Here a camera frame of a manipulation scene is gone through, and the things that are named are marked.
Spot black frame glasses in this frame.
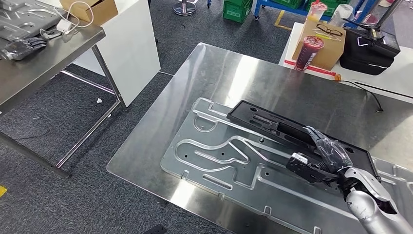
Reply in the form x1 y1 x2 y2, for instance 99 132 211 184
312 23 344 41

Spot white side table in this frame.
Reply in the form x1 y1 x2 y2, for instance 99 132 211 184
279 21 413 105

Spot dark red drink cup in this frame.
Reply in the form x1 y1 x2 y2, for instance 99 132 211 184
294 35 325 72

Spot closed cardboard box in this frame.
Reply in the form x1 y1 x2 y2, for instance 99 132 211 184
292 20 346 71

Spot open cardboard box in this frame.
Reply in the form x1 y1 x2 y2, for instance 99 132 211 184
59 0 119 26

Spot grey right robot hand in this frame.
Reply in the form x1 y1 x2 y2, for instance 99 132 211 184
303 126 355 176

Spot red tape strip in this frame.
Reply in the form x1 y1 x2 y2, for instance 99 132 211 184
283 59 338 77

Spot black metal stand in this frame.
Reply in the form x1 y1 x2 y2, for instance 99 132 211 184
342 0 404 46

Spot blue metal cart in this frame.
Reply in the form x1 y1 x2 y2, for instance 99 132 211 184
253 0 378 30

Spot yellow floor tape strip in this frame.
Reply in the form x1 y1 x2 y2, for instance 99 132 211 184
274 9 293 31

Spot black carry case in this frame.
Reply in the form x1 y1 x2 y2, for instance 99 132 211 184
339 27 401 76

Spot orange drink cup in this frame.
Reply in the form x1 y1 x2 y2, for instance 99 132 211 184
304 0 328 23

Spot black robot foot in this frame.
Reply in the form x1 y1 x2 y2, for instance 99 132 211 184
142 223 169 234

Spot grooved aluminium fixture plate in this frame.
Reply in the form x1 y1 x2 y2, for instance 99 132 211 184
160 97 413 234
0 0 63 41

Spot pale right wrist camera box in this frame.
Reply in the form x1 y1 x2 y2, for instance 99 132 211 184
285 152 339 185

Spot white power adapter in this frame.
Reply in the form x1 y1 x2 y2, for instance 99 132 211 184
56 19 72 35

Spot stainless steel workbench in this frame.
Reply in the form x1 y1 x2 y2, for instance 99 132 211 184
106 42 413 234

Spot white cabinet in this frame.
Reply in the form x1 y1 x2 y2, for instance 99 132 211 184
38 0 161 108

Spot steel frame side table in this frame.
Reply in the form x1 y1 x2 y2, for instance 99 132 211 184
0 0 128 179

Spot chrome stool base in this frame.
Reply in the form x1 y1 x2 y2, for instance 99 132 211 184
172 0 197 17

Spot spare grey robot hand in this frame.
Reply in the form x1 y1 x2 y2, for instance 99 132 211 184
0 37 47 61

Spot long black plastic part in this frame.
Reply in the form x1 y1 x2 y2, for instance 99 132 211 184
226 100 381 183

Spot black table cable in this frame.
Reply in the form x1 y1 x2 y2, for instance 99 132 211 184
335 79 385 113

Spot white adapter cable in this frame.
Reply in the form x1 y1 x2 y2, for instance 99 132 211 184
53 1 94 33

